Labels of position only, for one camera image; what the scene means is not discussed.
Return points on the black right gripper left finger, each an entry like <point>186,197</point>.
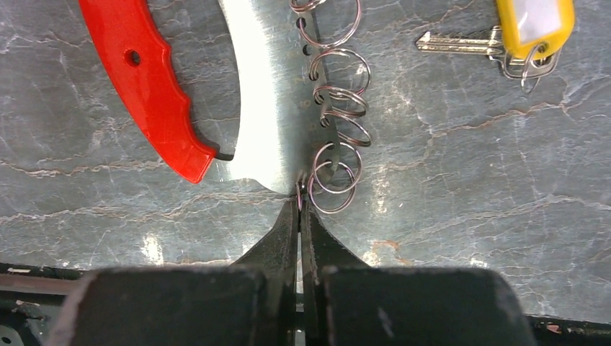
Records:
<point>275,256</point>

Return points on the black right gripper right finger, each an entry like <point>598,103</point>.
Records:
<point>319,249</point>

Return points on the brass key with yellow tag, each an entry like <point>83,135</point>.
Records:
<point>526,43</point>

